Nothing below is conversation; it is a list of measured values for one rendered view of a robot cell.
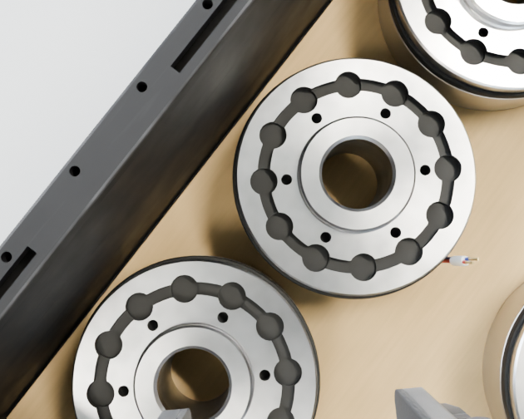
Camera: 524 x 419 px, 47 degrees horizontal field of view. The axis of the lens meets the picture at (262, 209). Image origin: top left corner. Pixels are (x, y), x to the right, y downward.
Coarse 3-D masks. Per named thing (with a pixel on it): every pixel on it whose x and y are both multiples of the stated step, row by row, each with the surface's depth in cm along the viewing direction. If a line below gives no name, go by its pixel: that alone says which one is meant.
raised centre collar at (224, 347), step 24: (168, 336) 24; (192, 336) 24; (216, 336) 24; (144, 360) 24; (240, 360) 24; (144, 384) 24; (240, 384) 24; (144, 408) 24; (168, 408) 24; (240, 408) 24
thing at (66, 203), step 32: (224, 0) 19; (256, 0) 19; (192, 32) 19; (224, 32) 19; (160, 64) 18; (192, 64) 18; (128, 96) 18; (160, 96) 18; (96, 128) 18; (128, 128) 18; (96, 160) 18; (128, 160) 18; (64, 192) 18; (96, 192) 18; (32, 224) 18; (64, 224) 18; (0, 256) 18; (32, 256) 19; (0, 288) 19; (0, 320) 18
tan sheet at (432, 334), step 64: (512, 0) 29; (512, 128) 28; (192, 192) 28; (512, 192) 28; (256, 256) 28; (448, 256) 28; (512, 256) 28; (320, 320) 28; (384, 320) 28; (448, 320) 28; (64, 384) 28; (192, 384) 28; (320, 384) 27; (384, 384) 27; (448, 384) 27
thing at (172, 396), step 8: (168, 360) 26; (168, 368) 27; (160, 376) 25; (168, 376) 27; (160, 384) 25; (168, 384) 26; (168, 392) 26; (176, 392) 27; (224, 392) 27; (168, 400) 25; (176, 400) 26; (184, 400) 27; (192, 400) 27; (216, 400) 27; (224, 400) 25; (176, 408) 25; (184, 408) 26; (192, 408) 26; (200, 408) 26; (208, 408) 26; (216, 408) 25; (192, 416) 25; (200, 416) 25
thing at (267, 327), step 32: (128, 288) 25; (160, 288) 25; (192, 288) 25; (224, 288) 25; (256, 288) 25; (96, 320) 25; (128, 320) 25; (160, 320) 25; (192, 320) 25; (224, 320) 25; (256, 320) 25; (288, 320) 25; (96, 352) 25; (128, 352) 25; (256, 352) 24; (288, 352) 25; (96, 384) 25; (128, 384) 24; (256, 384) 24; (288, 384) 25; (96, 416) 24; (128, 416) 24; (256, 416) 24; (288, 416) 25
